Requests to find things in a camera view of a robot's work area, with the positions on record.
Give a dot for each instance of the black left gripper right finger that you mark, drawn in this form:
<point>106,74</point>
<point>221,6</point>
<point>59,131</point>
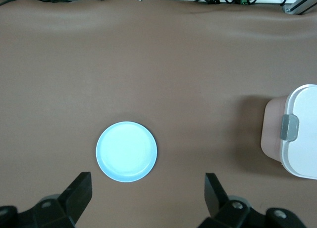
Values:
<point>218,203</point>

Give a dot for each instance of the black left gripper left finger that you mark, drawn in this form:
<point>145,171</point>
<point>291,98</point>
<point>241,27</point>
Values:
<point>71,200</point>

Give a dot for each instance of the light blue round plate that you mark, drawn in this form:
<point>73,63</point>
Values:
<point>126,152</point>

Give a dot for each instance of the grey box latch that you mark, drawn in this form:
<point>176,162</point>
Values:
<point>289,127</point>

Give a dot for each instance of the white lidded storage box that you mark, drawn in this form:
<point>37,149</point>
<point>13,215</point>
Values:
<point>304,138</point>

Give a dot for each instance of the brown table mat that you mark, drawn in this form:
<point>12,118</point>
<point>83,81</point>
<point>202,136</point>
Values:
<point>158,64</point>

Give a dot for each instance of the green terminal connector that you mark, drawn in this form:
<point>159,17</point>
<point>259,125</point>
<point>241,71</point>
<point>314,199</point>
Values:
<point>244,1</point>

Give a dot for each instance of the aluminium camera stand profile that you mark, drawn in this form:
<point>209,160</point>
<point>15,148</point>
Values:
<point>301,6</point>

